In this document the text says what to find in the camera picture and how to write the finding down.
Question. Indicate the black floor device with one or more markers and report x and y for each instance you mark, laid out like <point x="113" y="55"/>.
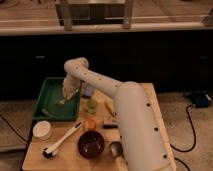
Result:
<point x="199" y="99"/>

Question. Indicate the dark maroon bowl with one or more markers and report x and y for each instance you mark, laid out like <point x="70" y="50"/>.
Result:
<point x="91" y="144"/>

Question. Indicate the yellow banana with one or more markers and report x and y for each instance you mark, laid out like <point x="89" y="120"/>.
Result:
<point x="109" y="105"/>

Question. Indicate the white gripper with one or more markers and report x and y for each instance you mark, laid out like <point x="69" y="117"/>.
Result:
<point x="70" y="84"/>

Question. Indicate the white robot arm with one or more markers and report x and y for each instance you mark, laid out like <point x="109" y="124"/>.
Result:
<point x="141" y="138"/>

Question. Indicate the white round container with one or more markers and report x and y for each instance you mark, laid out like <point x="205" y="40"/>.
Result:
<point x="42" y="130"/>

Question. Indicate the green plastic tray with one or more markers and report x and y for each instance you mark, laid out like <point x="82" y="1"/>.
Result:
<point x="48" y="105"/>

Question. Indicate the dark rectangular block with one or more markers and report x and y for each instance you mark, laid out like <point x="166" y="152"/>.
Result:
<point x="109" y="123"/>

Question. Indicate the small metal cup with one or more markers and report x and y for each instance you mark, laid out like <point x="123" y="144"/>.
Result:
<point x="115" y="149"/>

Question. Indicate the white dish brush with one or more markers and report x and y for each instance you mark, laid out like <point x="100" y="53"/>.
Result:
<point x="51" y="151"/>

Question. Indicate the green plastic cup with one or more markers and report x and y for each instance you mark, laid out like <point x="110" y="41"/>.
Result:
<point x="90" y="106"/>

